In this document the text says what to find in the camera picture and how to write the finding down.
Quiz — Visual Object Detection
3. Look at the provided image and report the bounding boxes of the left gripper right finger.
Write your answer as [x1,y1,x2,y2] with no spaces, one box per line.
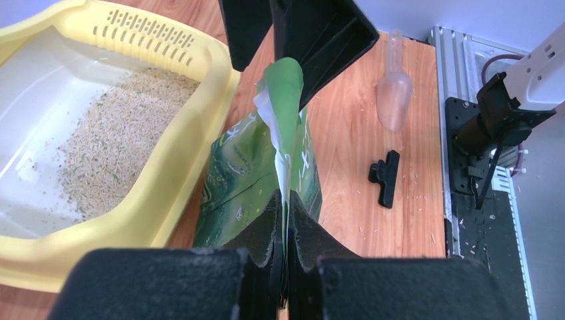
[288,192,510,319]

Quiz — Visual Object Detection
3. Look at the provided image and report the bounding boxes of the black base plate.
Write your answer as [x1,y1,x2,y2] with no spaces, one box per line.
[445,97,531,319]

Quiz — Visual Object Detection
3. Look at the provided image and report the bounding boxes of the black bag clip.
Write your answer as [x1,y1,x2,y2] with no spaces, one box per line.
[368,150,400,209]

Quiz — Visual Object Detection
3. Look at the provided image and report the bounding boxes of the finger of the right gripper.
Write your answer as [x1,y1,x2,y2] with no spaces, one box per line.
[270,0,380,109]
[219,0,273,72]

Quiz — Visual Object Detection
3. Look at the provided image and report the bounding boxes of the clear plastic scoop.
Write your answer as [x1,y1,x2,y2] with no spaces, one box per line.
[376,29,413,131]

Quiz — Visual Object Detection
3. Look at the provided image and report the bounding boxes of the green litter bag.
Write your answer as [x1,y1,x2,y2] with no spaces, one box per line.
[193,57,322,248]

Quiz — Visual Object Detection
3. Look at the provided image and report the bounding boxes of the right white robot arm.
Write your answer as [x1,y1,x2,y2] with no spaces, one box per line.
[219,1,564,156]

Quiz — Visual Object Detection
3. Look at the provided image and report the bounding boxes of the yellow litter box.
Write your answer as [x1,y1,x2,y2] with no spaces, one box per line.
[1,1,240,293]

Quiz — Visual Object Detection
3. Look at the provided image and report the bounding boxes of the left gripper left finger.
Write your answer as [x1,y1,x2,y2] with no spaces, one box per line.
[49,191,281,319]

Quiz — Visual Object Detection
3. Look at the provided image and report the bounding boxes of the aluminium frame rail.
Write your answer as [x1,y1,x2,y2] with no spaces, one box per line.
[428,26,536,319]

